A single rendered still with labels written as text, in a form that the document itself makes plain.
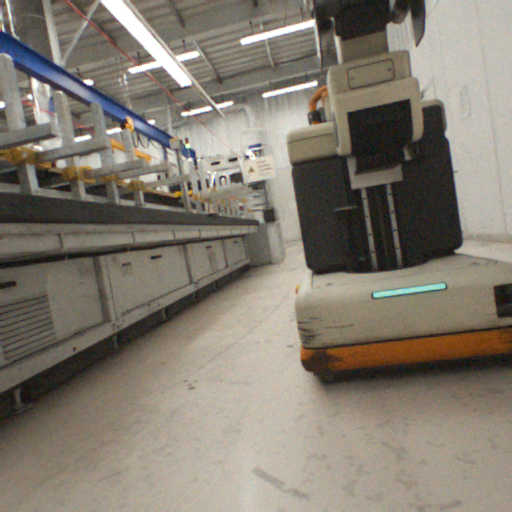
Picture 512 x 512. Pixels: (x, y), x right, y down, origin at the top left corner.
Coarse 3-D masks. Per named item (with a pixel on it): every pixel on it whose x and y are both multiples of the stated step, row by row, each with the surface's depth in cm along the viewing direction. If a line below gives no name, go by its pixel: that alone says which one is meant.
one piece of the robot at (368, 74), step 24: (384, 0) 101; (336, 24) 103; (360, 48) 105; (384, 48) 104; (336, 72) 104; (360, 72) 103; (384, 72) 102; (408, 72) 102; (336, 96) 101; (360, 96) 100; (384, 96) 99; (408, 96) 99; (336, 120) 104; (336, 144) 113
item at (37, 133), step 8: (24, 128) 93; (32, 128) 93; (40, 128) 92; (48, 128) 92; (56, 128) 94; (0, 136) 94; (8, 136) 94; (16, 136) 94; (24, 136) 93; (32, 136) 93; (40, 136) 93; (48, 136) 93; (56, 136) 94; (0, 144) 94; (8, 144) 94; (16, 144) 95; (24, 144) 96
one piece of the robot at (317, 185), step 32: (320, 96) 150; (320, 128) 131; (320, 160) 133; (448, 160) 125; (320, 192) 133; (352, 192) 130; (384, 192) 125; (416, 192) 128; (448, 192) 126; (320, 224) 134; (352, 224) 132; (384, 224) 126; (416, 224) 128; (448, 224) 127; (320, 256) 134; (352, 256) 126; (384, 256) 125; (416, 256) 127
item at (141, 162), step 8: (136, 160) 141; (144, 160) 142; (96, 168) 144; (104, 168) 144; (112, 168) 143; (120, 168) 143; (128, 168) 142; (136, 168) 143; (56, 176) 147; (88, 176) 145; (96, 176) 145; (48, 184) 148; (56, 184) 148; (64, 184) 149
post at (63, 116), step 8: (56, 96) 140; (64, 96) 142; (56, 104) 140; (64, 104) 141; (56, 112) 140; (64, 112) 140; (64, 120) 140; (64, 128) 141; (72, 128) 143; (64, 136) 141; (72, 136) 142; (64, 144) 141; (72, 160) 141; (72, 184) 142; (80, 184) 143; (72, 192) 142; (80, 192) 142
